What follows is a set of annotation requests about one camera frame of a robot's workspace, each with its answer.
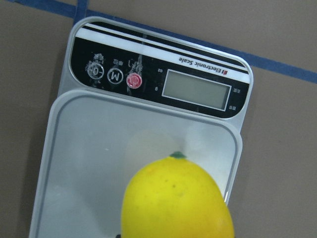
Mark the horizontal blue tape strip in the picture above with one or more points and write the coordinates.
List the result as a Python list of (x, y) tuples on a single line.
[(68, 10)]

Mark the yellow mango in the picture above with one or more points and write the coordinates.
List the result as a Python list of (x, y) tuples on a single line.
[(174, 198)]

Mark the vertical blue tape strip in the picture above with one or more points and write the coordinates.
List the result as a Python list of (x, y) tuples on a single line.
[(80, 10)]

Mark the white electronic kitchen scale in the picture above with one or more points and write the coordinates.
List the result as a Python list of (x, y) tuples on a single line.
[(129, 96)]

